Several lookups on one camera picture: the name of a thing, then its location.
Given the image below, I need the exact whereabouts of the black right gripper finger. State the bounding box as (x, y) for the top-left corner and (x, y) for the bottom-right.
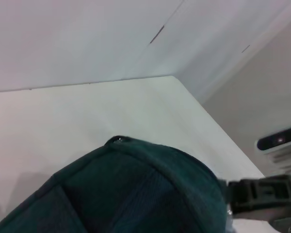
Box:
(226, 174), (291, 216)

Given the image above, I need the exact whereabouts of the dark teal zip bag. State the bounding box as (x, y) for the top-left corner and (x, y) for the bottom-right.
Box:
(0, 135), (233, 233)

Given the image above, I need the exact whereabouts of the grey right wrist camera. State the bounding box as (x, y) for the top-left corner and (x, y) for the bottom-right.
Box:
(256, 125), (291, 170)

